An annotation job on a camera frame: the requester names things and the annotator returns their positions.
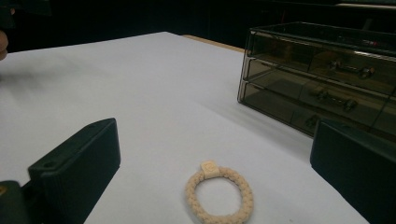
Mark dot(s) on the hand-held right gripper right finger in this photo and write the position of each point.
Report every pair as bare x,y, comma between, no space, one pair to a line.
358,174

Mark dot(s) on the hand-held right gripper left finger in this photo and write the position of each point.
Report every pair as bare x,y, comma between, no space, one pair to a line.
77,168

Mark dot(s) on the smoky transparent drawer organizer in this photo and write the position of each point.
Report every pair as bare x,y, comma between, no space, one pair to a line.
311,34

